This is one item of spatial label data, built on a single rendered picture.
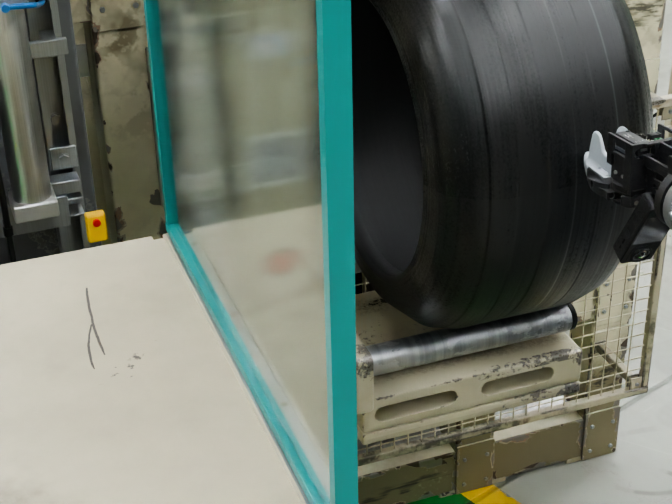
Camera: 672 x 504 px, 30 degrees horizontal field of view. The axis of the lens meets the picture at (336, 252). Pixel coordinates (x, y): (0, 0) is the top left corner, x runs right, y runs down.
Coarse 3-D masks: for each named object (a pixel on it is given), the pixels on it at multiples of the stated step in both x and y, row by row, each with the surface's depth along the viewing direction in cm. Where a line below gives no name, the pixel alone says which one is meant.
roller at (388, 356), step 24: (552, 312) 188; (576, 312) 189; (432, 336) 183; (456, 336) 183; (480, 336) 184; (504, 336) 185; (528, 336) 187; (384, 360) 180; (408, 360) 181; (432, 360) 183
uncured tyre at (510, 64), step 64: (384, 0) 164; (448, 0) 156; (512, 0) 157; (576, 0) 159; (384, 64) 208; (448, 64) 155; (512, 64) 154; (576, 64) 157; (640, 64) 162; (384, 128) 210; (448, 128) 155; (512, 128) 154; (576, 128) 157; (640, 128) 161; (384, 192) 209; (448, 192) 158; (512, 192) 156; (576, 192) 160; (384, 256) 201; (448, 256) 163; (512, 256) 162; (576, 256) 166; (448, 320) 175
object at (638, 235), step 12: (648, 192) 143; (648, 204) 142; (636, 216) 145; (648, 216) 143; (624, 228) 148; (636, 228) 146; (648, 228) 145; (660, 228) 146; (624, 240) 149; (636, 240) 147; (648, 240) 148; (660, 240) 148; (624, 252) 149; (636, 252) 149; (648, 252) 150
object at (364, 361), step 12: (360, 348) 176; (360, 360) 174; (372, 360) 174; (360, 372) 174; (372, 372) 175; (360, 384) 175; (372, 384) 176; (360, 396) 176; (372, 396) 177; (360, 408) 177; (372, 408) 178
